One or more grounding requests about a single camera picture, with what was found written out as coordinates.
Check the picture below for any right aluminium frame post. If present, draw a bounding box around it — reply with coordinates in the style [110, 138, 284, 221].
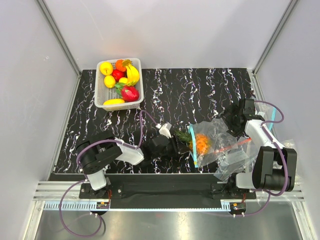
[252, 0, 300, 76]

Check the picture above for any yellow toy banana bunch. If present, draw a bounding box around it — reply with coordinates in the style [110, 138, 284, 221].
[125, 64, 140, 86]

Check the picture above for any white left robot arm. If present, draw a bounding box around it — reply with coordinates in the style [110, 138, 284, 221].
[76, 130, 190, 198]

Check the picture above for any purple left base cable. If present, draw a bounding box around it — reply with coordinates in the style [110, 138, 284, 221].
[58, 179, 107, 238]

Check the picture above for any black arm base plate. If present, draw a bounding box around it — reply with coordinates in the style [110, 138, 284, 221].
[79, 173, 257, 209]

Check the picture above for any yellow toy mango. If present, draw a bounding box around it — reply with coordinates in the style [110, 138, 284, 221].
[103, 98, 125, 106]

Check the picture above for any toy dragon fruit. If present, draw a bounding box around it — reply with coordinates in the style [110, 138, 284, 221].
[115, 83, 140, 102]

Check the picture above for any orange toy tangerine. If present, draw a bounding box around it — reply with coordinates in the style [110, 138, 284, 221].
[115, 59, 131, 73]

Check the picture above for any yellow toy lemon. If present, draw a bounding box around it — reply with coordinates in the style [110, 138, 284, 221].
[118, 77, 128, 85]
[104, 75, 116, 89]

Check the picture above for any left aluminium frame post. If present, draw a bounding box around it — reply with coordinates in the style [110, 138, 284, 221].
[35, 0, 82, 77]

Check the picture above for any red toy apple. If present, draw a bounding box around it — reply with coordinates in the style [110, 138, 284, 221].
[111, 69, 125, 82]

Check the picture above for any red zipper clear bag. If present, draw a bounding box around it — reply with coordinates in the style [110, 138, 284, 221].
[213, 137, 259, 182]

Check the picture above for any white plastic fruit basket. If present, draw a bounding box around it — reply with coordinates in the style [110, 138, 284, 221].
[94, 58, 144, 112]

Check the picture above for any teal zipper clear bag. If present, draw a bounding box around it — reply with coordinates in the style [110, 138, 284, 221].
[187, 118, 238, 168]

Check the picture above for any aluminium frame post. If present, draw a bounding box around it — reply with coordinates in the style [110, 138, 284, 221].
[252, 0, 300, 76]
[35, 0, 82, 77]

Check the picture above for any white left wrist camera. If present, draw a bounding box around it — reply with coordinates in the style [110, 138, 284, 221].
[156, 122, 172, 139]

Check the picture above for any aluminium front rail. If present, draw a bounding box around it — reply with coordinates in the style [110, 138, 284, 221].
[33, 181, 305, 202]

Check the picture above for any black marble pattern mat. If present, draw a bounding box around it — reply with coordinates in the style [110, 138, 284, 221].
[49, 68, 255, 181]

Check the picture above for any white slotted cable duct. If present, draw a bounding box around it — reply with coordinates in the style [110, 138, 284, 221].
[43, 201, 233, 212]

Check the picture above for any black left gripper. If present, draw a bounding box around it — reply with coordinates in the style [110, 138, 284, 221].
[152, 134, 190, 160]

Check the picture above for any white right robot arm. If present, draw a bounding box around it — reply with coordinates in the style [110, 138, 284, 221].
[218, 98, 298, 199]

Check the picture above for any toy pineapple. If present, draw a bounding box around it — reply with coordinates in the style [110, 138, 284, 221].
[174, 130, 212, 156]

